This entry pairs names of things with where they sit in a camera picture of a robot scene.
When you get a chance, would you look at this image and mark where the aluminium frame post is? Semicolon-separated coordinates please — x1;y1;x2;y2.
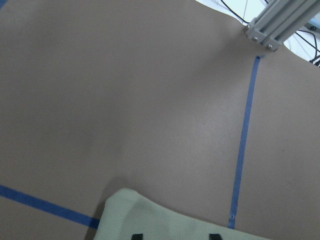
245;0;320;51

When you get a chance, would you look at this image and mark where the olive green long-sleeve shirt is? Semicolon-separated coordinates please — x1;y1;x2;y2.
94;188;259;240

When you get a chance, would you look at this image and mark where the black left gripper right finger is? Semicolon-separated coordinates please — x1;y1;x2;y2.
209;233;222;240

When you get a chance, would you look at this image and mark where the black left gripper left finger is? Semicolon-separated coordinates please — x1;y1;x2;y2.
131;233;143;240

